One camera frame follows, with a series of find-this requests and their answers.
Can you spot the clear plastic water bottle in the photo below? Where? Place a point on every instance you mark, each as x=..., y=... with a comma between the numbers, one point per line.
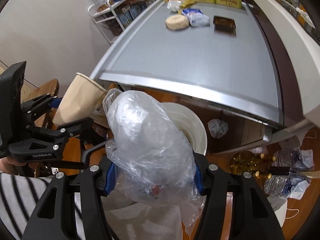
x=278, y=186
x=283, y=157

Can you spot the blue and white wrapper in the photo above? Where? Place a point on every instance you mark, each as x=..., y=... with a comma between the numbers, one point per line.
x=197, y=17

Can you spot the wooden stool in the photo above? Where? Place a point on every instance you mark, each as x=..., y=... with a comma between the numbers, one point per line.
x=51, y=87

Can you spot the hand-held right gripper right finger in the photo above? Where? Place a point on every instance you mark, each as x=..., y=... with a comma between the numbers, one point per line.
x=198, y=180

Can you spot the white paper bag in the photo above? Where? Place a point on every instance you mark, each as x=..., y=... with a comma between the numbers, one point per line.
x=281, y=208

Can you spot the clear plastic bag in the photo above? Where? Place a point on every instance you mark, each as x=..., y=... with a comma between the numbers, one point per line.
x=150, y=142

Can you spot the black plastic tray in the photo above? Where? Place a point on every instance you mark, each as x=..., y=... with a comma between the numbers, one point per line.
x=225, y=24

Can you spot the person's left forearm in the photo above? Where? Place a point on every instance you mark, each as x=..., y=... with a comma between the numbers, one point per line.
x=15, y=195

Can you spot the brown printed paper bag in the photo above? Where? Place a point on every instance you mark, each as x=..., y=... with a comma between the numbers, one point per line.
x=98, y=116

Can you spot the small brown paper cup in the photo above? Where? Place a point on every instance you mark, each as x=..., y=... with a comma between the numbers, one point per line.
x=77, y=102

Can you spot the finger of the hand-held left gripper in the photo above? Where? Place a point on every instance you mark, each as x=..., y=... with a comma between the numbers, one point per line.
x=75, y=127
x=56, y=102

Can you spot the row of blue cartons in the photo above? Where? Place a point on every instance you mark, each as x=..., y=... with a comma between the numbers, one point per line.
x=131, y=12

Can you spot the grey metal frame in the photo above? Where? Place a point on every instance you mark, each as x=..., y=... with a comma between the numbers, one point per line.
x=86, y=153

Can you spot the round beige wrapped bun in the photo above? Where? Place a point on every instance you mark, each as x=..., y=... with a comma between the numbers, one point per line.
x=176, y=22

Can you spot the white round bin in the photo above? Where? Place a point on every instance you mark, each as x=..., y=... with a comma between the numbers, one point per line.
x=193, y=130

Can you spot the crumpled white wrapper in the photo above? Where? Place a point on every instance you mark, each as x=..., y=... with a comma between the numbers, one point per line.
x=173, y=5

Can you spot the crumpled white plastic bag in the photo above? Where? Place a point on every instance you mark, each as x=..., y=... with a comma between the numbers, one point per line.
x=217, y=128

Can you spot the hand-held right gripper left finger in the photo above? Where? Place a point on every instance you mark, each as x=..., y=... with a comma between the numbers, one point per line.
x=111, y=178

